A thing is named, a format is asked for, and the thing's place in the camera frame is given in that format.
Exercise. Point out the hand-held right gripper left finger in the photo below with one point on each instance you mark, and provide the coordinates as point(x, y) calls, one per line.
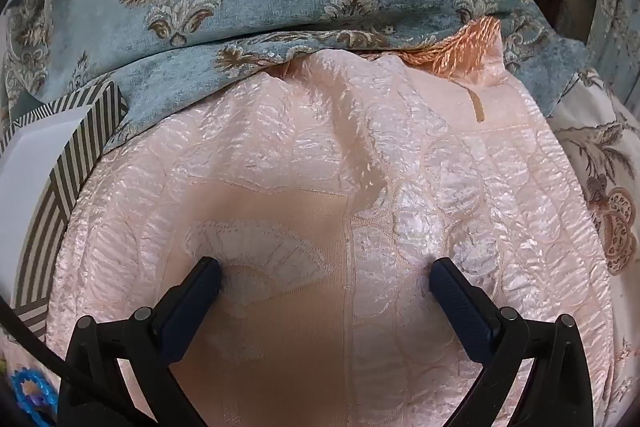
point(194, 302)

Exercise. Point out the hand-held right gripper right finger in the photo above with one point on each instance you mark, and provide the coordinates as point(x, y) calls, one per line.
point(460, 307)

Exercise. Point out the striped cardboard box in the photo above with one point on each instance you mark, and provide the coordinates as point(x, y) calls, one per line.
point(75, 147)

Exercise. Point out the pink quilted blanket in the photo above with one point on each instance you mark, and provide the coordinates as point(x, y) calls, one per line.
point(300, 147)

